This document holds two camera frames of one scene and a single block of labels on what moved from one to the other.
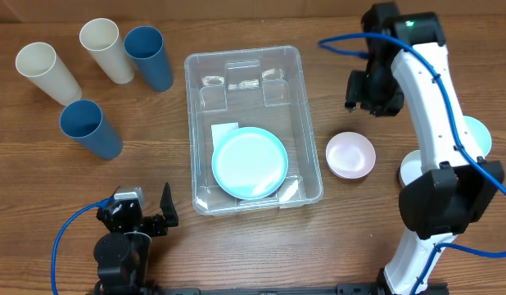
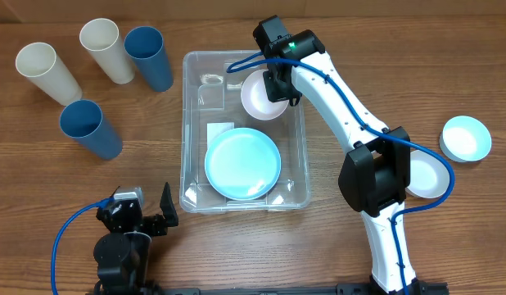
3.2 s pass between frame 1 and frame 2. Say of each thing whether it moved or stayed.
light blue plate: moved
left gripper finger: stayed
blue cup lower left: stayed
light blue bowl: stayed
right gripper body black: moved
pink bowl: moved
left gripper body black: stayed
